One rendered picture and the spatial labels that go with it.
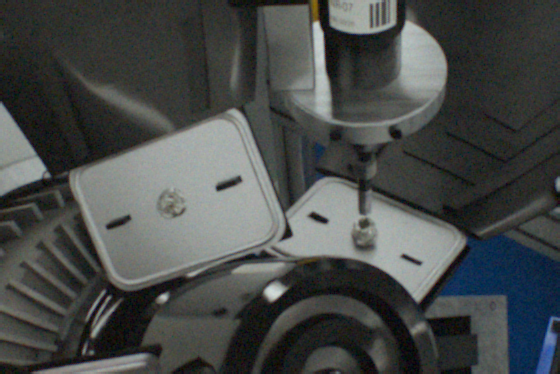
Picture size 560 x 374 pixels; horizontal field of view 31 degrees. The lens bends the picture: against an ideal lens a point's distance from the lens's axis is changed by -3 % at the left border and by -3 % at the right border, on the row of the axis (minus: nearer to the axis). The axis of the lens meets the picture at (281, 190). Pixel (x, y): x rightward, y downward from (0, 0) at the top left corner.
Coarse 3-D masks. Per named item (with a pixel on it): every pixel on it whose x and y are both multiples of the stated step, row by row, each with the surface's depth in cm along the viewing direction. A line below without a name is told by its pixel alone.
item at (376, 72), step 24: (336, 0) 38; (360, 0) 38; (384, 0) 38; (336, 24) 39; (360, 24) 39; (384, 24) 39; (336, 48) 41; (360, 48) 40; (384, 48) 40; (336, 72) 42; (360, 72) 41; (384, 72) 41
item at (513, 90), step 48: (432, 0) 64; (480, 0) 64; (528, 0) 64; (480, 48) 61; (528, 48) 61; (480, 96) 58; (528, 96) 58; (336, 144) 57; (384, 144) 56; (432, 144) 56; (480, 144) 55; (528, 144) 56; (384, 192) 54; (432, 192) 53; (480, 192) 53; (528, 192) 53; (480, 240) 51
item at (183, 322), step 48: (96, 288) 50; (144, 288) 50; (192, 288) 45; (240, 288) 42; (288, 288) 41; (336, 288) 43; (384, 288) 44; (96, 336) 48; (144, 336) 45; (192, 336) 42; (240, 336) 40; (288, 336) 42; (336, 336) 43; (384, 336) 45; (432, 336) 46
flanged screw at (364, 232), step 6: (354, 222) 51; (360, 222) 51; (366, 222) 51; (372, 222) 51; (354, 228) 51; (360, 228) 51; (366, 228) 51; (372, 228) 51; (354, 234) 51; (360, 234) 51; (366, 234) 51; (372, 234) 51; (354, 240) 51; (360, 240) 51; (366, 240) 51; (372, 240) 51
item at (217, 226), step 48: (144, 144) 46; (192, 144) 46; (240, 144) 45; (96, 192) 47; (144, 192) 47; (192, 192) 46; (240, 192) 46; (96, 240) 47; (144, 240) 47; (192, 240) 47; (240, 240) 46
